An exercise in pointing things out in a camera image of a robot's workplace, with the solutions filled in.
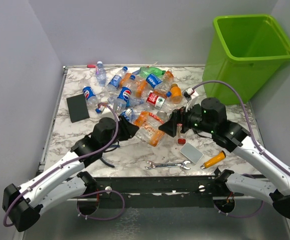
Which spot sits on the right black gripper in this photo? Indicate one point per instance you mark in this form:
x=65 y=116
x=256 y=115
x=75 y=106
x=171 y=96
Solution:
x=170 y=126

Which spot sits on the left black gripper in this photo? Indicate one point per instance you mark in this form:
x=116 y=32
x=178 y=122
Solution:
x=129 y=130

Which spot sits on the large orange label bottle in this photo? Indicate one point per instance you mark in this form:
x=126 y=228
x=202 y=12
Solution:
x=148 y=124

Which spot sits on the clear label-less bottle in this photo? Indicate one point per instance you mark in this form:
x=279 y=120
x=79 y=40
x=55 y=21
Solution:
x=162 y=115

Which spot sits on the red label cola bottle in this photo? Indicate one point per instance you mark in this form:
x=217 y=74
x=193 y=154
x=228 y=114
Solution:
x=181 y=138

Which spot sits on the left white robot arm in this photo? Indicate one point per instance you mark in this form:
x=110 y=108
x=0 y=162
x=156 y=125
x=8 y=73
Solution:
x=67 y=178

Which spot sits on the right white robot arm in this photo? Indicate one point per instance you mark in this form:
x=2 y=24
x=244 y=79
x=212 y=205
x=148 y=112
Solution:
x=210 y=117

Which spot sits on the green plastic bin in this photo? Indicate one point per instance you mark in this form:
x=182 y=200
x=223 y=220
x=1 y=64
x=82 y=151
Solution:
x=245 y=52

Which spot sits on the blue label water bottle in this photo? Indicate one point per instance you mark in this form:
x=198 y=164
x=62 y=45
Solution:
x=131 y=114

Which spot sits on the grey rectangular sharpening stone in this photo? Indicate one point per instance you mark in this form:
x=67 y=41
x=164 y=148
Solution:
x=191 y=153

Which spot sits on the pepsi bottle centre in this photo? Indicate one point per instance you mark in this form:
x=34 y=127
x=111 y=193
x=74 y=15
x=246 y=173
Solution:
x=121 y=100

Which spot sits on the pepsi bottle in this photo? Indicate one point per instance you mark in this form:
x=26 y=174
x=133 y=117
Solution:
x=91 y=99
x=121 y=100

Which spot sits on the silver open-end wrench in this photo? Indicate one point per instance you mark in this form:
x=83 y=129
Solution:
x=182 y=165

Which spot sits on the orange label bottle centre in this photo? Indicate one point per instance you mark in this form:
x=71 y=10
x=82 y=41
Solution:
x=135 y=83

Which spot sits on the orange label bottle back right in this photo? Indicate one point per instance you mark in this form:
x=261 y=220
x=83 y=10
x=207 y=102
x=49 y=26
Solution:
x=168 y=78

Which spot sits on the pepsi bottle left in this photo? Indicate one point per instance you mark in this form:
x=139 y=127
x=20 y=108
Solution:
x=91 y=99

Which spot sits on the blue label bottle back left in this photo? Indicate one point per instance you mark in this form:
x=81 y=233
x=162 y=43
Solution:
x=115 y=81

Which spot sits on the blue label bottle back right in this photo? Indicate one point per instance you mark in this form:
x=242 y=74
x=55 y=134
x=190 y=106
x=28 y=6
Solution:
x=158 y=85

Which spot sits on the left black foam pad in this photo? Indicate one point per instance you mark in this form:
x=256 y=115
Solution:
x=77 y=108

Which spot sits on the green sprite bottle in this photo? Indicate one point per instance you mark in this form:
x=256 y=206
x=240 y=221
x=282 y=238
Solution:
x=146 y=71

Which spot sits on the small clear bottle back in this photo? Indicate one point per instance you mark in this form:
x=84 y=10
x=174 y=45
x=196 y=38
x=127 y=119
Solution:
x=101 y=74

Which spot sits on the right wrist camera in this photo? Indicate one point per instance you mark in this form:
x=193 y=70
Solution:
x=191 y=96

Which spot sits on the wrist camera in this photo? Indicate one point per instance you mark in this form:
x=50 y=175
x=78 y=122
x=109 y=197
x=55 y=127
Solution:
x=191 y=96
x=102 y=106

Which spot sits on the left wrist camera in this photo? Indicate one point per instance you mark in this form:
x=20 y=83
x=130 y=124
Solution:
x=102 y=106

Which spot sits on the orange screwdriver handle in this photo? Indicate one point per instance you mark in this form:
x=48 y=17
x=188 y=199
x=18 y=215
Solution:
x=214 y=160

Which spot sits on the black base frame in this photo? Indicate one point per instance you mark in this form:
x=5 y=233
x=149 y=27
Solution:
x=156 y=192

